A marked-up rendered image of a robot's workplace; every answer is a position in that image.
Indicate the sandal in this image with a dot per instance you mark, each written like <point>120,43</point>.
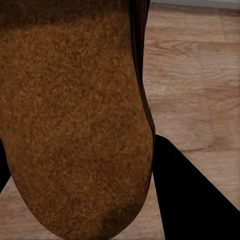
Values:
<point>75,123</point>

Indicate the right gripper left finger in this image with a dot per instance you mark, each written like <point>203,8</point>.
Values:
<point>4,169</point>

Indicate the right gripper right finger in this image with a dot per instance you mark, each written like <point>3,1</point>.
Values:
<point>191,207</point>

